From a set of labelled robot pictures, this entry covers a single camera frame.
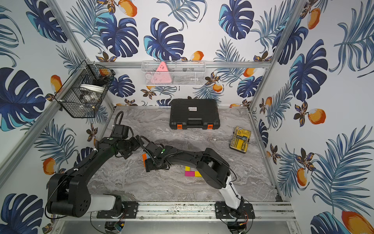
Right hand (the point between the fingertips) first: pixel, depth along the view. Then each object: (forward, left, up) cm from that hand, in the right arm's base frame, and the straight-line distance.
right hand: (151, 167), depth 85 cm
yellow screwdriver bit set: (+21, -57, -2) cm, 61 cm away
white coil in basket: (+30, +29, +33) cm, 54 cm away
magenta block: (-2, -23, -4) cm, 23 cm away
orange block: (+7, +6, -3) cm, 10 cm away
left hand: (+11, +7, +8) cm, 15 cm away
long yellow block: (+1, -21, -4) cm, 22 cm away
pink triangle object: (+46, -5, +32) cm, 56 cm away
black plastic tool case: (+42, -26, +2) cm, 49 cm away
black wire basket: (+38, +46, +24) cm, 64 cm away
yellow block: (-3, -27, -4) cm, 28 cm away
